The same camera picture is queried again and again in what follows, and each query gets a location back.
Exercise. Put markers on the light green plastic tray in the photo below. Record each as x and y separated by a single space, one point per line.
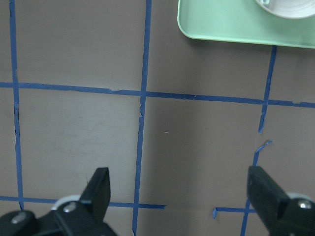
242 21

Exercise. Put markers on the white round plate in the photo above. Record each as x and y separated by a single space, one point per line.
289 9

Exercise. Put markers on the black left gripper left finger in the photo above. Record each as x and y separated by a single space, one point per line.
96 196

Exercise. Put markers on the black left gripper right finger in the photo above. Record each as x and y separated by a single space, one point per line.
267 198

